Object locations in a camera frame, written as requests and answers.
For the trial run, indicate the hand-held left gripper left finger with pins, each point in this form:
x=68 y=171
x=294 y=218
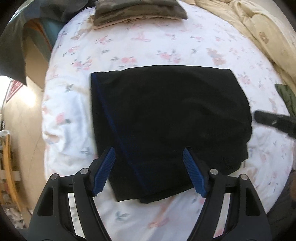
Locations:
x=104 y=171

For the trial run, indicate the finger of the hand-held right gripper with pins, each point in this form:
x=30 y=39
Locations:
x=277 y=122

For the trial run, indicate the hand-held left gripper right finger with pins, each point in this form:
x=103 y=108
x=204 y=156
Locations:
x=194 y=172

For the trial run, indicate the black pants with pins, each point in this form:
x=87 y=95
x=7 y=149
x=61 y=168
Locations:
x=166 y=111

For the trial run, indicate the folded camouflage pants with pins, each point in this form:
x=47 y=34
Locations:
x=138 y=11

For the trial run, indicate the green garment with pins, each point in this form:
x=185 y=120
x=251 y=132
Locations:
x=289 y=97

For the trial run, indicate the wooden chair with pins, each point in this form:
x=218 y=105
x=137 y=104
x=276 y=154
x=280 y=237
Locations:
x=10 y=171

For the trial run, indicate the cream bear-print duvet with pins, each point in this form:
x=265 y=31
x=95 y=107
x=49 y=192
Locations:
x=266 y=27

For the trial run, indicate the red patterned rug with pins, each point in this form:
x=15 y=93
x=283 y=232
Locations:
x=13 y=90

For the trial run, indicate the cardboard box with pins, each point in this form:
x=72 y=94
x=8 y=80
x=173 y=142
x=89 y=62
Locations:
x=34 y=64

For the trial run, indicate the floral white bed sheet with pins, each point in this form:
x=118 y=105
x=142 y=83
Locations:
x=161 y=46

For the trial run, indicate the black draped cloth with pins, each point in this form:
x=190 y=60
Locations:
x=13 y=46

